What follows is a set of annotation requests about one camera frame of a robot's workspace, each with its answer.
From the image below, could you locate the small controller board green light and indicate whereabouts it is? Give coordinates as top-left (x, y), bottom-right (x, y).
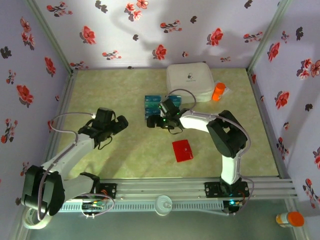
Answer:
top-left (226, 198), bottom-right (245, 208)

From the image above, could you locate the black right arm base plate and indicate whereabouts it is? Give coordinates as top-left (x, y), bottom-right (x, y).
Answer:
top-left (204, 181), bottom-right (250, 200)

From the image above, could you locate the aluminium frame post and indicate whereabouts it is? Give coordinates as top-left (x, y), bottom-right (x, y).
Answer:
top-left (247, 0), bottom-right (294, 73)
top-left (24, 0), bottom-right (77, 76)

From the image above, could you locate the white slotted cable duct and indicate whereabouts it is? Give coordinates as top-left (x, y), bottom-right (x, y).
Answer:
top-left (53, 201), bottom-right (225, 213)

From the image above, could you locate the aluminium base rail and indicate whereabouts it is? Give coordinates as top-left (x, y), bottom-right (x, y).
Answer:
top-left (59, 176), bottom-right (300, 202)

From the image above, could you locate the white paper leaflet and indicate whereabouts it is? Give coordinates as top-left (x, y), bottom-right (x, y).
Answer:
top-left (214, 79), bottom-right (231, 97)

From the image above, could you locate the white square storage case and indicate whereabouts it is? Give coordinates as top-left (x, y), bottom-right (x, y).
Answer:
top-left (166, 61), bottom-right (216, 103)

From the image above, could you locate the green circuit board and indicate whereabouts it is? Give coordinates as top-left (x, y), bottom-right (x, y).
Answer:
top-left (82, 199), bottom-right (106, 211)

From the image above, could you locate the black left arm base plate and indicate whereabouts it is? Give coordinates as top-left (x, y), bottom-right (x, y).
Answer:
top-left (96, 182), bottom-right (118, 201)

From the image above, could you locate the aluminium table side rail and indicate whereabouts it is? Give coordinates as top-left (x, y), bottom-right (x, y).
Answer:
top-left (41, 69), bottom-right (78, 181)
top-left (247, 69), bottom-right (288, 180)

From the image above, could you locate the orange pill bottle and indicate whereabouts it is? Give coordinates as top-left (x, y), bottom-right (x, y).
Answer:
top-left (211, 82), bottom-right (227, 102)

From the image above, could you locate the clear tape roll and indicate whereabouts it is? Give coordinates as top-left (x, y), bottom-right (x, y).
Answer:
top-left (22, 207), bottom-right (53, 230)

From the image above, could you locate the lavender right arm cable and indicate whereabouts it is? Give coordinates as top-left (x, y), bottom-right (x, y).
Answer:
top-left (164, 88), bottom-right (256, 217)

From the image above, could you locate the bottle with orange lid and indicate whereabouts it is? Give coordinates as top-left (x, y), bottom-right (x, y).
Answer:
top-left (275, 211), bottom-right (305, 229)

